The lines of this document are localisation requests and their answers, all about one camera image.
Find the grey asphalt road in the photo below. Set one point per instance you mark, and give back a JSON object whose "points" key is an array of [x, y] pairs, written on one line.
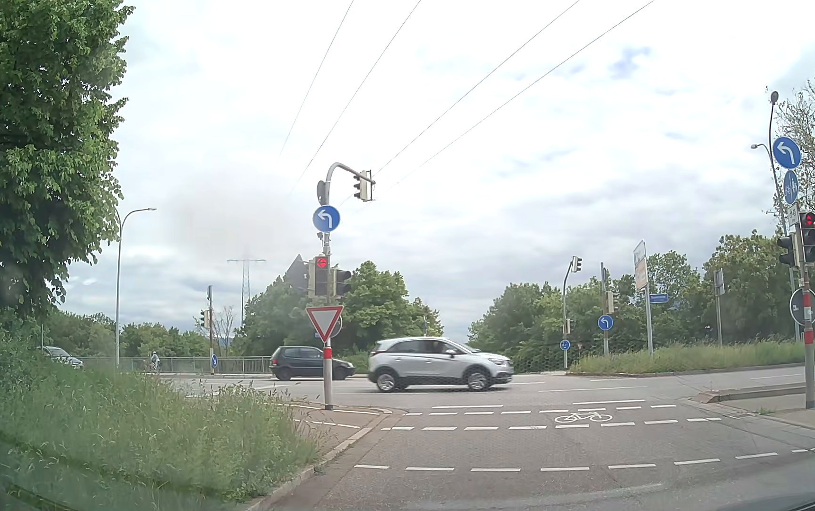
{"points": [[521, 443]]}

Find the road sign seen from behind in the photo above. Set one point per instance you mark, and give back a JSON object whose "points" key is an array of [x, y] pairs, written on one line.
{"points": [[718, 284]]}

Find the silver suv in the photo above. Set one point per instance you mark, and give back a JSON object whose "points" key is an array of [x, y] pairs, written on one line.
{"points": [[436, 363]]}

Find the paved traffic island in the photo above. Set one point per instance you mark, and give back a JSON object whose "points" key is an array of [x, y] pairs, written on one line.
{"points": [[329, 426]]}

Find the direction sign on posts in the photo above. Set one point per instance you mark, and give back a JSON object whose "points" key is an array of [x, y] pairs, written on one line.
{"points": [[641, 273]]}

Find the traffic light on pole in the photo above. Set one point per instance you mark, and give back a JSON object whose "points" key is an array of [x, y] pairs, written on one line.
{"points": [[209, 319]]}

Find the row of trees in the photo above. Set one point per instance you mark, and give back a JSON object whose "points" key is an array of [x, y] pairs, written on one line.
{"points": [[663, 305]]}

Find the building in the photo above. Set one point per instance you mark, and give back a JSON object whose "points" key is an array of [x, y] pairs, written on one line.
{"points": [[297, 273]]}

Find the person on bicycle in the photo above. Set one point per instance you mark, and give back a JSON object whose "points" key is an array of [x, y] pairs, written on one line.
{"points": [[155, 361]]}

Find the road markings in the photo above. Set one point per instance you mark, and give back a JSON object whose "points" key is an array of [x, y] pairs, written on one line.
{"points": [[496, 469]]}

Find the kerbed traffic island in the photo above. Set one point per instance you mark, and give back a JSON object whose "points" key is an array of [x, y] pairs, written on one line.
{"points": [[791, 408]]}

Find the silver car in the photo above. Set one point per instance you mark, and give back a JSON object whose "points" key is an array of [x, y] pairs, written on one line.
{"points": [[61, 355]]}

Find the black hatchback car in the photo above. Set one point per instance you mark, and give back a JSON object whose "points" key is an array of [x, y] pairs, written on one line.
{"points": [[306, 362]]}

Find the large green tree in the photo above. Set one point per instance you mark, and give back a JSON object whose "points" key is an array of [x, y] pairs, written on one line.
{"points": [[31, 142]]}

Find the curved lamp post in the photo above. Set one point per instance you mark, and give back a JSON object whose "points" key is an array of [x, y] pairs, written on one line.
{"points": [[118, 284]]}

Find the electricity pylon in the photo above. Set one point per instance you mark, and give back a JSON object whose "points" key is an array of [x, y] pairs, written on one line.
{"points": [[245, 280]]}

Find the tall grass verge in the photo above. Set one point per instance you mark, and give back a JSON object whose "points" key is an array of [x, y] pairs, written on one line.
{"points": [[130, 433]]}

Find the metal railing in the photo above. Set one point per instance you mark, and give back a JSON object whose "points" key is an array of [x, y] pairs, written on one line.
{"points": [[187, 365]]}

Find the grass bank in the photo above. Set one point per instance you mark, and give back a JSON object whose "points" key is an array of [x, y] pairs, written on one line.
{"points": [[720, 353]]}

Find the traffic light with round sign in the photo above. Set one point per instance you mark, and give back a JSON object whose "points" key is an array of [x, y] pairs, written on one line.
{"points": [[605, 312]]}

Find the traffic light with signs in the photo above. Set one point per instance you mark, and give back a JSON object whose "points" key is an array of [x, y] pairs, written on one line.
{"points": [[326, 284]]}

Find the traffic light with give-way sign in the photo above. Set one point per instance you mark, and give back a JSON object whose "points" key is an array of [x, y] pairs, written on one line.
{"points": [[808, 312]]}

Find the clump of green trees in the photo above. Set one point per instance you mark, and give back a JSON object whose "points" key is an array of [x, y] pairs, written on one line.
{"points": [[379, 305]]}

